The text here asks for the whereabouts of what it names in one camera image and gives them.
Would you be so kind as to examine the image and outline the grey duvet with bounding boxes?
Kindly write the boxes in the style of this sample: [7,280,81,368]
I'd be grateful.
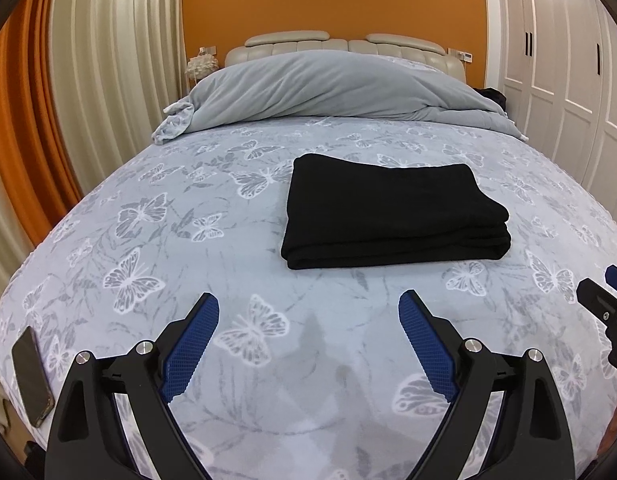
[151,51,531,147]

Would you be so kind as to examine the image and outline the black smartphone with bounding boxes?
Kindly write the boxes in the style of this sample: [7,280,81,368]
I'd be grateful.
[11,325,56,428]

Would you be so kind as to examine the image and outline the black bag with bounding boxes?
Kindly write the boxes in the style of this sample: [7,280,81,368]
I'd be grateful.
[475,87,509,112]

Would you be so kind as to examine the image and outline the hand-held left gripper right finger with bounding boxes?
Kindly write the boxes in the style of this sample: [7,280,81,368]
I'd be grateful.
[398,289,576,480]

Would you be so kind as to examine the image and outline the white wardrobe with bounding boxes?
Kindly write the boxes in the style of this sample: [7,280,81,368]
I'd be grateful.
[481,0,617,242]

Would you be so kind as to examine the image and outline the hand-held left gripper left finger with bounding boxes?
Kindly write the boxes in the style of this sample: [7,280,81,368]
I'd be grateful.
[44,292,222,480]

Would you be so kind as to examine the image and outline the cream padded headboard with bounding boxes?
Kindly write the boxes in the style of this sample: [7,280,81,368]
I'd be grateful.
[224,30,468,83]

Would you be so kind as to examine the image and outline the orange curtain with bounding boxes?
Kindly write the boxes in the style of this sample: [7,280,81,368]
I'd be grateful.
[0,0,85,250]

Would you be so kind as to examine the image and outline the black pants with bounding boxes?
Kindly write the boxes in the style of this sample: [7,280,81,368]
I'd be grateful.
[280,155,512,271]

